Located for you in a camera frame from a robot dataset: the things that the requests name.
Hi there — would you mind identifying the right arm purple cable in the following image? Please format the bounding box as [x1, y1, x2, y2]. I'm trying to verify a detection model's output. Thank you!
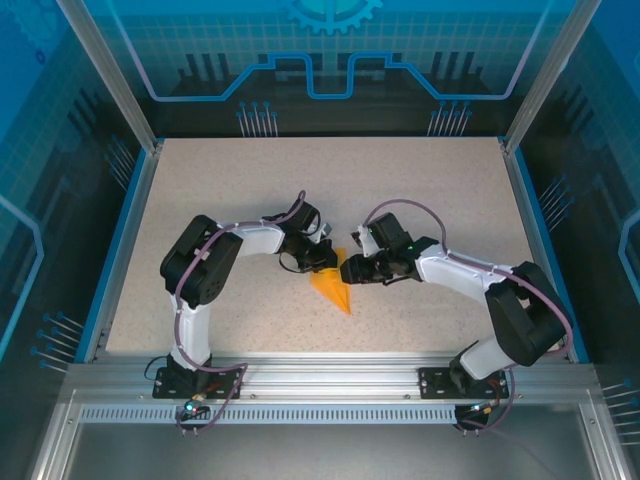
[362, 199, 575, 436]

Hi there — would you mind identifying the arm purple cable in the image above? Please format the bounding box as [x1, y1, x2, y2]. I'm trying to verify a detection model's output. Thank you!
[362, 199, 575, 436]
[172, 188, 307, 436]

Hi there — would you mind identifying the aluminium cross rail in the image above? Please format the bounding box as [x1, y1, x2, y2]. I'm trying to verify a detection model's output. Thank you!
[64, 349, 601, 401]

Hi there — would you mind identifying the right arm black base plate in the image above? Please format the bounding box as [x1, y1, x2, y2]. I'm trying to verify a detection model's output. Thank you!
[418, 366, 506, 400]

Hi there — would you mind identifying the aluminium side rail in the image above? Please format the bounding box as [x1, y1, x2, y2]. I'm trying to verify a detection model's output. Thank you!
[94, 142, 166, 364]
[501, 142, 572, 364]

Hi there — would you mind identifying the slotted grey cable duct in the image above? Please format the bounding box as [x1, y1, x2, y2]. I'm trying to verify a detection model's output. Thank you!
[78, 405, 464, 425]

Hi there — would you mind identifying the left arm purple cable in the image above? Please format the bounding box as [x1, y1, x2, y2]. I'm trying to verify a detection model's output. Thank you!
[172, 188, 307, 436]

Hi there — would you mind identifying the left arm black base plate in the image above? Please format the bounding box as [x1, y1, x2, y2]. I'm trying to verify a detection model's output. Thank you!
[152, 367, 246, 400]

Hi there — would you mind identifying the thin black wire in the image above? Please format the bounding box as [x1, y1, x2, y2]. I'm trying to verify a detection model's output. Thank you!
[143, 353, 174, 382]

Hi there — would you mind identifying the aluminium corner post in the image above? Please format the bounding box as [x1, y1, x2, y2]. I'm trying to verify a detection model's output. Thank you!
[501, 0, 604, 155]
[54, 0, 165, 156]

